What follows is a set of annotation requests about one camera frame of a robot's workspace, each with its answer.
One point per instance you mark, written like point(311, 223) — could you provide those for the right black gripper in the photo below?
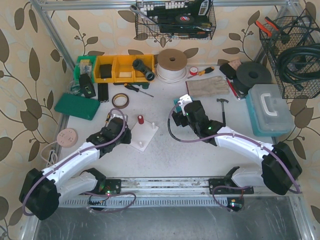
point(178, 118)

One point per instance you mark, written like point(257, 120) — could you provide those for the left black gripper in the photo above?
point(125, 133)

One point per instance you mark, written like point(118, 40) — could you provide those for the large red spring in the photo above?
point(140, 119)

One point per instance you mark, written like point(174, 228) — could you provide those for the brown tape roll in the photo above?
point(120, 101)

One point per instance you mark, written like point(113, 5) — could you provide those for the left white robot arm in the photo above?
point(44, 190)

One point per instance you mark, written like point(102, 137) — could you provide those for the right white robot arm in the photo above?
point(279, 168)

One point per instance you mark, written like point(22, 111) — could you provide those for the blue plastic tray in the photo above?
point(175, 101)

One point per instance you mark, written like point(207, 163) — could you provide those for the small claw hammer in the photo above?
point(223, 101)

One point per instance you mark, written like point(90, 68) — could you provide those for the beige work glove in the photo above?
point(216, 85)

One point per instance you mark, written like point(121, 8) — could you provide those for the red white tape roll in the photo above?
point(193, 71)

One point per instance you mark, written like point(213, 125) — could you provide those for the green plastic case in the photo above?
point(77, 106)

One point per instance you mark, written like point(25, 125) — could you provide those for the black ribbed bar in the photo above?
point(103, 92)

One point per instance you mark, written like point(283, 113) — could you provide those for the round sanding disc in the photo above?
point(67, 138)

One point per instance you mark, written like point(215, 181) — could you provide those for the black battery charger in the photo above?
point(86, 86)

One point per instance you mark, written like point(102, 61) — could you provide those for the black sanding block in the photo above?
point(229, 69)

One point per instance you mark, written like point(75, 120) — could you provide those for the black pipe fitting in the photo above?
point(139, 66)

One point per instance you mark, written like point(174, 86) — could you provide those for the black block in bin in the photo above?
point(105, 71)

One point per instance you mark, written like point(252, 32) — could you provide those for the yellow parts bin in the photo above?
point(122, 70)

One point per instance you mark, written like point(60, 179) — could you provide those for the black rubber disc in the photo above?
point(249, 74)

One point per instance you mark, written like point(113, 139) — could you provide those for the green parts bin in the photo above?
point(84, 65)

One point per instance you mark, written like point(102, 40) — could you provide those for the translucent teal storage box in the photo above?
point(268, 111)

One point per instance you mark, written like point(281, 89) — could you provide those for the white peg base plate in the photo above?
point(142, 134)

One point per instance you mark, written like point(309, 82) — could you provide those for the white cable spool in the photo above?
point(171, 66)

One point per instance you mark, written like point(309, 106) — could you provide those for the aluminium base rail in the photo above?
point(158, 191)

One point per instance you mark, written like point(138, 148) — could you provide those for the red handled tool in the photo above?
point(238, 95)

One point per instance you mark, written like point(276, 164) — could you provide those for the top wire basket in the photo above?
point(165, 20)

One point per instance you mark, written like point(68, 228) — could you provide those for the wire basket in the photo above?
point(294, 56)
point(165, 20)

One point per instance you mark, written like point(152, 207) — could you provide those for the orange handled pliers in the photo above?
point(267, 28)

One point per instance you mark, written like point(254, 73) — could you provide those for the right wire basket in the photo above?
point(294, 56)

